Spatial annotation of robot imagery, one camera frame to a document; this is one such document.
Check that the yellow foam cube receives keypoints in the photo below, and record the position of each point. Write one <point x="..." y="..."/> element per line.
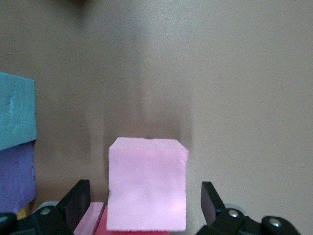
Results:
<point x="24" y="212"/>

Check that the pink foam cube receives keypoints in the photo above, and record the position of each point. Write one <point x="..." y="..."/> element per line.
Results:
<point x="88" y="218"/>
<point x="146" y="183"/>

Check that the blue foam cube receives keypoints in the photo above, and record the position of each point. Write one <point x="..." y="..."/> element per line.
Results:
<point x="14" y="110"/>

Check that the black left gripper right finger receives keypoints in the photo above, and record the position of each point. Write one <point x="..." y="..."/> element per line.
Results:
<point x="232" y="222"/>

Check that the red foam cube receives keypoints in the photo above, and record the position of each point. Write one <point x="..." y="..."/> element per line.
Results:
<point x="102" y="225"/>

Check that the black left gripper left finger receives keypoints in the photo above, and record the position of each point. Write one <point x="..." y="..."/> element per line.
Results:
<point x="49" y="220"/>

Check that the purple foam cube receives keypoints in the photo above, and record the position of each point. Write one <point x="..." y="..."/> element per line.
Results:
<point x="14" y="176"/>

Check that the brown table cover sheet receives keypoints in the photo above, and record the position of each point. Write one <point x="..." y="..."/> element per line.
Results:
<point x="220" y="85"/>

